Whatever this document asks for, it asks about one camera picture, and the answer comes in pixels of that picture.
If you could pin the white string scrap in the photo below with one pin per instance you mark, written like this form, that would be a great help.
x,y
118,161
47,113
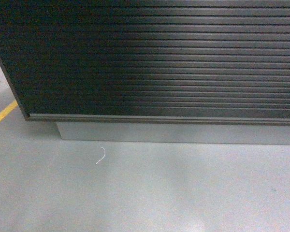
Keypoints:
x,y
104,154

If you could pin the black checkout counter cabinet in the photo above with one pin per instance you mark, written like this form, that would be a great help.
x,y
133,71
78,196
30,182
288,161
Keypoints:
x,y
186,71

